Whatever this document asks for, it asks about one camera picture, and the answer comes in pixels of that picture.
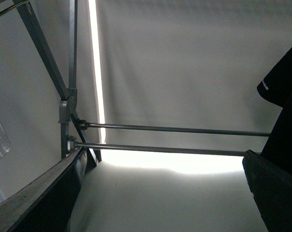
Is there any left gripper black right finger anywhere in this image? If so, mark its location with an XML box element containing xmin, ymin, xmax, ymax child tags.
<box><xmin>242</xmin><ymin>150</ymin><xmax>292</xmax><ymax>232</ymax></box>

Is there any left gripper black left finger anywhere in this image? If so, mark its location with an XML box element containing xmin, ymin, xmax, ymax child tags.
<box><xmin>0</xmin><ymin>148</ymin><xmax>87</xmax><ymax>232</ymax></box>

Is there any black printed t-shirt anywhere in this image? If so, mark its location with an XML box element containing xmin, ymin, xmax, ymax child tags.
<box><xmin>257</xmin><ymin>47</ymin><xmax>292</xmax><ymax>175</ymax></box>

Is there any metal clothes hanger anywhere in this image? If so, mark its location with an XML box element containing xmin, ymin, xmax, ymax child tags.
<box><xmin>0</xmin><ymin>0</ymin><xmax>29</xmax><ymax>17</ymax></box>

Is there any lower grey rack crossbar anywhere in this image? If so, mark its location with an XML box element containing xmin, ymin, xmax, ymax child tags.
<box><xmin>67</xmin><ymin>136</ymin><xmax>247</xmax><ymax>157</ymax></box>

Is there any grey rack crossbar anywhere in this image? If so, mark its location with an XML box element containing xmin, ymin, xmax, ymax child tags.
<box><xmin>67</xmin><ymin>136</ymin><xmax>247</xmax><ymax>157</ymax></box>
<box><xmin>79</xmin><ymin>120</ymin><xmax>270</xmax><ymax>137</ymax></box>

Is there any upper grey rack crossbar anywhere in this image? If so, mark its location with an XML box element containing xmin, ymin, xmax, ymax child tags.
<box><xmin>79</xmin><ymin>120</ymin><xmax>270</xmax><ymax>137</ymax></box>

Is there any grey rack side frame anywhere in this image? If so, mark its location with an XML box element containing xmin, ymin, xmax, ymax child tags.
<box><xmin>13</xmin><ymin>0</ymin><xmax>88</xmax><ymax>159</ymax></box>

